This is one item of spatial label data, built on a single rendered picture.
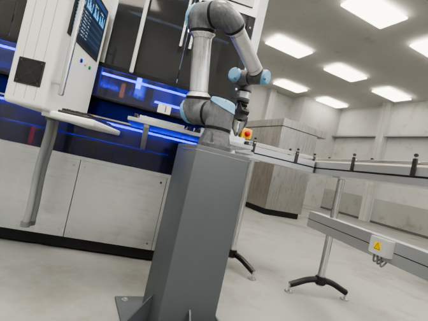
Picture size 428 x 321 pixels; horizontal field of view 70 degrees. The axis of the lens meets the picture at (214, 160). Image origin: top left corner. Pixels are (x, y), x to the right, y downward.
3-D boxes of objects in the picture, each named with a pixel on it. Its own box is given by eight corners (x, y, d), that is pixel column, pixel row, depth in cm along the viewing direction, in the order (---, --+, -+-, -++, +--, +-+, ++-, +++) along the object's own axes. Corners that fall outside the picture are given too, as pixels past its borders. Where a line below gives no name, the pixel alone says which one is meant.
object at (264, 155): (230, 153, 220) (235, 132, 220) (225, 153, 235) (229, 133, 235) (314, 172, 235) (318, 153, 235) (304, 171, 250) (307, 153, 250)
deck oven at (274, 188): (308, 221, 671) (327, 132, 675) (263, 214, 619) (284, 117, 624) (267, 206, 814) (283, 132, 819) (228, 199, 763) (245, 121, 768)
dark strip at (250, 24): (223, 127, 210) (248, 16, 212) (230, 129, 211) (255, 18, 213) (224, 127, 209) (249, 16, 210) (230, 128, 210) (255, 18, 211)
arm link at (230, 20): (239, -12, 122) (274, 74, 159) (216, -7, 129) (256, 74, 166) (227, 9, 119) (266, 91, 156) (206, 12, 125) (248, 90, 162)
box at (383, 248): (367, 251, 164) (370, 234, 164) (375, 252, 165) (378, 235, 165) (384, 258, 152) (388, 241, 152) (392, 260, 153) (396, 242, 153)
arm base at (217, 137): (235, 154, 131) (240, 132, 131) (204, 146, 125) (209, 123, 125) (220, 152, 145) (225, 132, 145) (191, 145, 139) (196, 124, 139)
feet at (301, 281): (281, 288, 209) (286, 269, 209) (344, 297, 220) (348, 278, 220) (286, 293, 201) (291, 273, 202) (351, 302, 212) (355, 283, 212)
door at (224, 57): (176, 83, 203) (195, -2, 204) (237, 100, 212) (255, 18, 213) (176, 83, 202) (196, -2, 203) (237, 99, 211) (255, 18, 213)
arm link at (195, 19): (200, 126, 135) (210, -5, 126) (176, 123, 144) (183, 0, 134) (216, 126, 145) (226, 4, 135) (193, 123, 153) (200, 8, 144)
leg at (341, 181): (309, 281, 214) (332, 176, 216) (321, 283, 216) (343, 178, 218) (316, 287, 205) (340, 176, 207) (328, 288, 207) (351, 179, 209)
